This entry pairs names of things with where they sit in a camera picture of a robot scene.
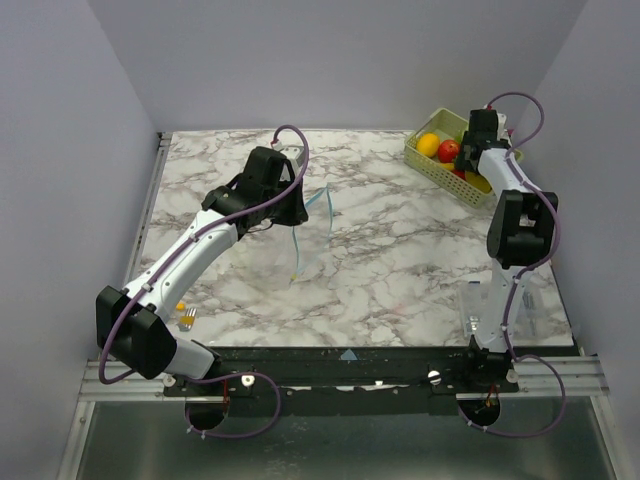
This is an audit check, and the red apple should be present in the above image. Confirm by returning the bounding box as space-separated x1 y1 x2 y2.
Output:
437 139 460 163

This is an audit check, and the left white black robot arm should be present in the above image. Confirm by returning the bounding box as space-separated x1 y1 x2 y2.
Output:
96 147 308 395

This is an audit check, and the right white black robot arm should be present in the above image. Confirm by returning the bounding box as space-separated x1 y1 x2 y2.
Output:
455 107 558 392

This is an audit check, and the yellow red mango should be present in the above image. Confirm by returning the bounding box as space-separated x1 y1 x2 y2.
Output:
465 171 492 194

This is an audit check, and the clear plastic box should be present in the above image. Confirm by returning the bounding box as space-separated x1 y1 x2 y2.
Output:
458 281 546 339

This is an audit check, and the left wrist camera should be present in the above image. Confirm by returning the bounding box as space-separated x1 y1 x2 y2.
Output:
280 145 304 174

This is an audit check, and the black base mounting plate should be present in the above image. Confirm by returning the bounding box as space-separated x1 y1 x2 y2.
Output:
164 347 518 417

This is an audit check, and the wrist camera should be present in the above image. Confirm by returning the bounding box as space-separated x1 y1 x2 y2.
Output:
280 145 304 174
497 112 509 139

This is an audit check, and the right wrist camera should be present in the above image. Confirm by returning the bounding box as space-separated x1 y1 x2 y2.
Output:
497 112 509 139

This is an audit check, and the yellow lemon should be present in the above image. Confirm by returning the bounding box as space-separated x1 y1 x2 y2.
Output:
416 132 441 158

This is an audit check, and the clear zip top bag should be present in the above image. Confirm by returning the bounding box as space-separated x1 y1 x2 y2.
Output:
239 182 343 288

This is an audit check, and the green plastic basket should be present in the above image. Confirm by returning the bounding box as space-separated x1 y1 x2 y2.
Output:
404 108 495 208

